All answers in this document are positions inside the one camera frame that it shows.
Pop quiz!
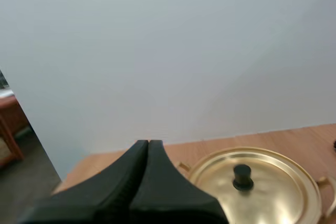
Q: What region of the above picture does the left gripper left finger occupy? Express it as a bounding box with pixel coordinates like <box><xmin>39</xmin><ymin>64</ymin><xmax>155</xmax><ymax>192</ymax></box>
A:
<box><xmin>19</xmin><ymin>140</ymin><xmax>150</xmax><ymax>224</ymax></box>

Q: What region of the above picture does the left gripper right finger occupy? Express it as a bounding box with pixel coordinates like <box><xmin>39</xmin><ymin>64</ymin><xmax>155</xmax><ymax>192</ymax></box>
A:
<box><xmin>128</xmin><ymin>139</ymin><xmax>229</xmax><ymax>224</ymax></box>

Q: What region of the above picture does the gold lid with black knob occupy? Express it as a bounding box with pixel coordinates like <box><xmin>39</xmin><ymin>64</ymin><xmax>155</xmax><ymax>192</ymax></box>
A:
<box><xmin>188</xmin><ymin>147</ymin><xmax>322</xmax><ymax>224</ymax></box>

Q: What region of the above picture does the wooden cabinet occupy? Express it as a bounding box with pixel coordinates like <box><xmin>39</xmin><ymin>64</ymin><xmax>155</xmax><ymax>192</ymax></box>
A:
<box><xmin>0</xmin><ymin>95</ymin><xmax>30</xmax><ymax>168</ymax></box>

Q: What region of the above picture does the gold pot with two handles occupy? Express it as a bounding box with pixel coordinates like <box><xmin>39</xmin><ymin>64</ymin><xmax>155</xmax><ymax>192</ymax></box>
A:
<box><xmin>176</xmin><ymin>161</ymin><xmax>336</xmax><ymax>224</ymax></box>

